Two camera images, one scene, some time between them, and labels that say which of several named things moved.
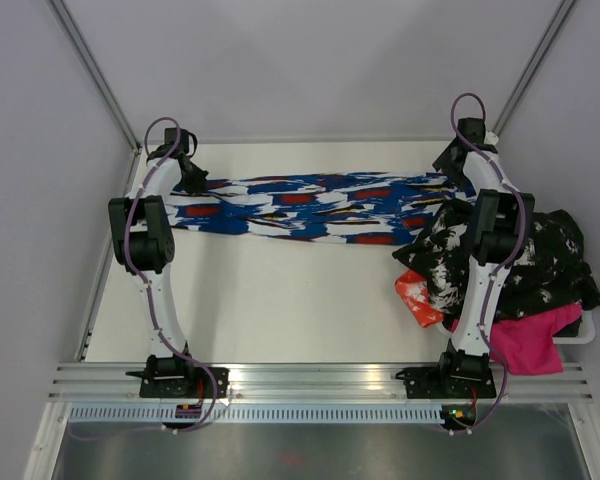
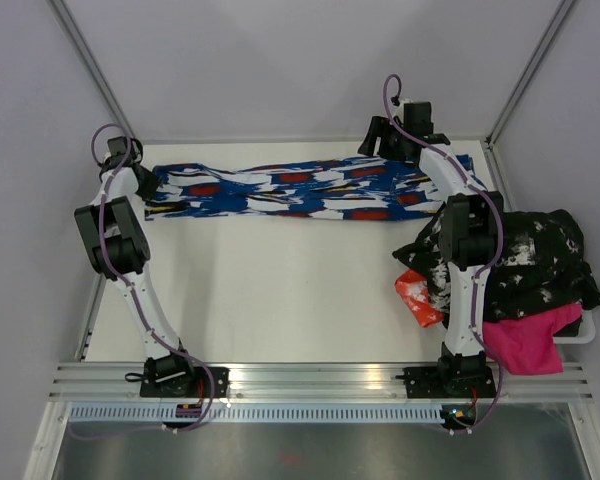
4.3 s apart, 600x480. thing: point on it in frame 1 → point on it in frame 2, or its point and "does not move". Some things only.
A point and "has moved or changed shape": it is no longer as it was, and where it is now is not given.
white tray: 585,334 does not move
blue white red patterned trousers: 367,208 has moved or changed shape
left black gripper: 199,184 → 154,181
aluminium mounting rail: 309,381 does not move
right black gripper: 444,161 → 379,127
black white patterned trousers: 558,276 does not move
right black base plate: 450,380 does not move
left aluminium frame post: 74,35 does not move
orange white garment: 414,291 does not move
